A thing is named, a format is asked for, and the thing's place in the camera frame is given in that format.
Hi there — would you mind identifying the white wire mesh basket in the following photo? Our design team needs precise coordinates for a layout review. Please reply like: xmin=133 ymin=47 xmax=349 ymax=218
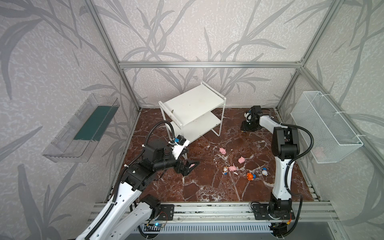
xmin=291 ymin=91 xmax=364 ymax=164

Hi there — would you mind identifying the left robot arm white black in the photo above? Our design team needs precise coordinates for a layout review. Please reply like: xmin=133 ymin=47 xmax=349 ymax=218
xmin=77 ymin=121 xmax=199 ymax=240

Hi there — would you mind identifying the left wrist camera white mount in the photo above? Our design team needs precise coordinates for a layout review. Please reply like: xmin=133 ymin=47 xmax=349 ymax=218
xmin=172 ymin=135 xmax=190 ymax=160

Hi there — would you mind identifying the orange octopus toy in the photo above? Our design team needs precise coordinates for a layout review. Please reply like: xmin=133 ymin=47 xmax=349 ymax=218
xmin=247 ymin=173 xmax=257 ymax=181

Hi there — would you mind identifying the white two-tier metal shelf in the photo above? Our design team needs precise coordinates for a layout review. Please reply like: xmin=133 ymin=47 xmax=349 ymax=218
xmin=159 ymin=82 xmax=227 ymax=142

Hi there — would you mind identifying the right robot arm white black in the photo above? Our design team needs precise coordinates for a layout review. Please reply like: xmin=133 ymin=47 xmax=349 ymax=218
xmin=241 ymin=106 xmax=315 ymax=220

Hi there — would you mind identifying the clear plastic wall bin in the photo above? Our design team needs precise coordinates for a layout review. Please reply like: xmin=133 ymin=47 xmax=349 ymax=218
xmin=42 ymin=94 xmax=120 ymax=163

